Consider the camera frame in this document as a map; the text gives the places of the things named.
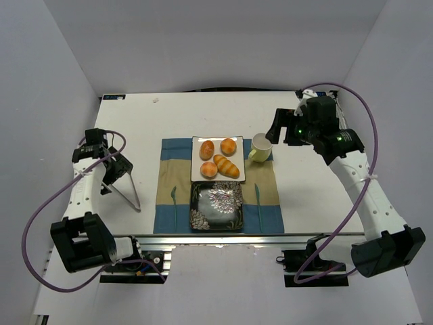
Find teal knife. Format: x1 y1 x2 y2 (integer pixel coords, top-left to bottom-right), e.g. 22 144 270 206
254 183 263 233

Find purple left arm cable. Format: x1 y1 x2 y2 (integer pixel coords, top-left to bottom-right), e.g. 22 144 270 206
21 130 166 293

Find oval bread roll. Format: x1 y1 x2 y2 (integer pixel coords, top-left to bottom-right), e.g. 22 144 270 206
199 140 214 161

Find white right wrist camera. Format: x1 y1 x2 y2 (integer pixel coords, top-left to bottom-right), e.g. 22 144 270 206
294 89 317 116

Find white square plate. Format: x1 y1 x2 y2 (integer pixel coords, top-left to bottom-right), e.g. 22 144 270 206
190 136 246 182

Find striped long bread roll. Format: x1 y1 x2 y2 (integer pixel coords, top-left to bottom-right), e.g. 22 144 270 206
213 154 240 179

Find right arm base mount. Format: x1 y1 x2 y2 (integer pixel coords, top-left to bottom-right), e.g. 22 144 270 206
275 236 349 288

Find teal fork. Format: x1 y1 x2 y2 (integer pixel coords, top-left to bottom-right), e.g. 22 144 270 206
170 186 177 231

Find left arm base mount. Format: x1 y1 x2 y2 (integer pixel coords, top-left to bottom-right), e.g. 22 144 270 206
99 238 175 284

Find black floral square plate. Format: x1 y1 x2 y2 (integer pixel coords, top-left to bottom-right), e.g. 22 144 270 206
189 181 244 232

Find metal tongs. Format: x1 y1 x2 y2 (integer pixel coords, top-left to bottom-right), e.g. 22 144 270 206
101 169 142 213

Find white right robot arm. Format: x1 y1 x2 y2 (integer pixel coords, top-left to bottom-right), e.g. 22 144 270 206
265 96 426 284

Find pale yellow mug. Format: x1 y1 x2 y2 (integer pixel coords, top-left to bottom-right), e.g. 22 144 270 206
248 133 273 163

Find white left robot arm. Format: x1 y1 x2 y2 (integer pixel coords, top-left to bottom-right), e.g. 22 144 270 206
50 128 142 273

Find round bread roll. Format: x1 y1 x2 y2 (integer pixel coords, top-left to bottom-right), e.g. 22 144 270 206
200 161 218 179
220 138 237 156

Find blue and beige placemat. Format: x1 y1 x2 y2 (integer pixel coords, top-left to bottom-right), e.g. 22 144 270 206
154 138 285 234

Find aluminium frame rail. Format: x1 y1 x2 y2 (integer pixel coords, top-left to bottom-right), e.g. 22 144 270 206
111 232 366 247

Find round bread roll bottom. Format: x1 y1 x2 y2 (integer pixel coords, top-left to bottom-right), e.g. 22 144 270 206
200 161 218 179

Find round bread roll top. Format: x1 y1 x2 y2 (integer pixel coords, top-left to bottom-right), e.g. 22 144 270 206
220 138 237 156

